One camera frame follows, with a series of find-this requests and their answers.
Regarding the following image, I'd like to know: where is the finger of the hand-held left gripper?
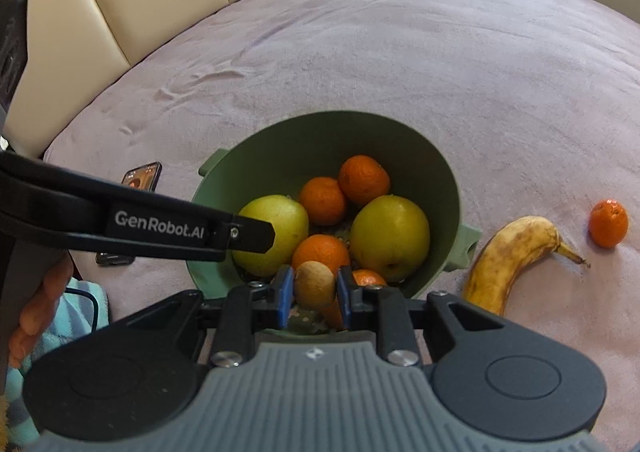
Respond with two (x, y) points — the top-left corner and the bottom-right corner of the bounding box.
(0, 152), (277, 264)

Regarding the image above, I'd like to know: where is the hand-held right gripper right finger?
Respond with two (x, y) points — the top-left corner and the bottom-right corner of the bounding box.
(336, 265), (507, 368)

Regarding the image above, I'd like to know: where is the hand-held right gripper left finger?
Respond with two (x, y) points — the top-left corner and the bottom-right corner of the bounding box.
(130, 265), (296, 368)

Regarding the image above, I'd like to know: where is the brown kiwi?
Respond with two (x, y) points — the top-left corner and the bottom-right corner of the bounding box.
(292, 261), (337, 310)

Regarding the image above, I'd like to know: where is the orange tangerine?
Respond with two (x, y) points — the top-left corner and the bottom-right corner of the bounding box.
(298, 176), (348, 226)
(291, 233), (352, 278)
(338, 155), (391, 205)
(351, 269), (388, 288)
(588, 199), (629, 249)

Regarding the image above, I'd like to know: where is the green colander bowl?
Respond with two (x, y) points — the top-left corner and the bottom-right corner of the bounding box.
(186, 111), (482, 333)

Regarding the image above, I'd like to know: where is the person's left hand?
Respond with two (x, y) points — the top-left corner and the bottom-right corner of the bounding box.
(8, 256), (75, 368)

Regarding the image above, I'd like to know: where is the smartphone with bright screen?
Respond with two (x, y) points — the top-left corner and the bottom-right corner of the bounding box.
(121, 161), (163, 192)

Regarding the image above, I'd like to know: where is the yellow-green apple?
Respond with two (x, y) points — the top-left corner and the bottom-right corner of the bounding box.
(349, 195), (431, 283)
(231, 195), (310, 278)

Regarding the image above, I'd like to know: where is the turquoise striped cloth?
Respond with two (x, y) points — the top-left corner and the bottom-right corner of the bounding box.
(7, 277), (111, 450)

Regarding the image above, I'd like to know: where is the spotted yellow banana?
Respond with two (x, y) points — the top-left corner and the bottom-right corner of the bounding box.
(461, 215), (591, 317)

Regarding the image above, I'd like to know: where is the pink bed blanket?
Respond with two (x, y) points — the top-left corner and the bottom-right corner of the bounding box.
(42, 0), (640, 433)

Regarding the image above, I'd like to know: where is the black cable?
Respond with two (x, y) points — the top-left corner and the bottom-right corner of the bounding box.
(65, 286), (101, 333)

